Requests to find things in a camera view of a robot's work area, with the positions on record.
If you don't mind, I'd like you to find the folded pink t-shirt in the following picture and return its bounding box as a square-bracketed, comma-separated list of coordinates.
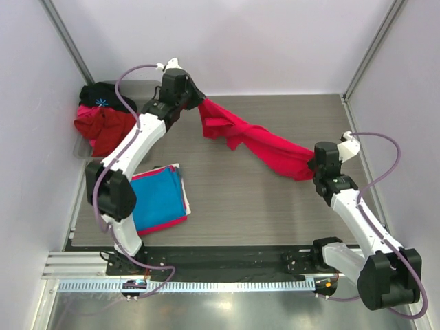
[130, 166, 192, 237]

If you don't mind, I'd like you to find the grey plastic bin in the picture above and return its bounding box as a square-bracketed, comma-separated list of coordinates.
[73, 80, 162, 161]

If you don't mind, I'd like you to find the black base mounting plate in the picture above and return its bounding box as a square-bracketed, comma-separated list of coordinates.
[99, 245, 336, 282]

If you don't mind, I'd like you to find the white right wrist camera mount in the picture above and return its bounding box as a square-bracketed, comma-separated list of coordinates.
[337, 131, 361, 164]

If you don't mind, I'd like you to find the aluminium frame post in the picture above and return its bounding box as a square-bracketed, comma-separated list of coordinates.
[341, 0, 407, 103]
[39, 0, 95, 85]

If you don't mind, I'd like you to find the slotted white cable duct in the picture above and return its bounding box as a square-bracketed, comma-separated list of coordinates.
[57, 278, 315, 294]

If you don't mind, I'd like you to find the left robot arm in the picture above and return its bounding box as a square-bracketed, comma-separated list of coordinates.
[85, 58, 205, 274]

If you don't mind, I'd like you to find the crimson pink t-shirt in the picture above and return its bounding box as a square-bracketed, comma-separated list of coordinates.
[198, 99, 314, 182]

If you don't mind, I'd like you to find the pink t-shirt in bin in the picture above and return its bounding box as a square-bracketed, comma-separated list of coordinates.
[74, 105, 104, 147]

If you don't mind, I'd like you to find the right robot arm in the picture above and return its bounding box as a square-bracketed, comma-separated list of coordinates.
[307, 139, 422, 311]

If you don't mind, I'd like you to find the aluminium front rail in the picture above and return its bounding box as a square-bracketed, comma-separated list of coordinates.
[41, 252, 107, 279]

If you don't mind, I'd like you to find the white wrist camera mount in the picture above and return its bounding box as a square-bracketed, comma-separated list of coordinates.
[156, 57, 182, 72]
[337, 131, 361, 164]

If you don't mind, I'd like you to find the black t-shirt with blue print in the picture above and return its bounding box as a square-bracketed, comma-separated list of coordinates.
[79, 82, 129, 113]

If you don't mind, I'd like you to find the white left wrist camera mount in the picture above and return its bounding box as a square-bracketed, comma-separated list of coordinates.
[156, 57, 182, 72]

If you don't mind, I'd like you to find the dark red t-shirt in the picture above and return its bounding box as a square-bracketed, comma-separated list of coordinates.
[92, 107, 136, 157]

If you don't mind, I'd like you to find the right aluminium frame post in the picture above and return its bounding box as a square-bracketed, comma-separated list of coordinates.
[341, 0, 407, 103]

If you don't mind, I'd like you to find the left aluminium frame post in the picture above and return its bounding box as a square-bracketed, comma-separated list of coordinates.
[39, 0, 95, 85]

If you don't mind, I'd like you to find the folded blue t-shirt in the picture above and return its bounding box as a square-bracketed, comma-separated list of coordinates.
[129, 166, 188, 233]

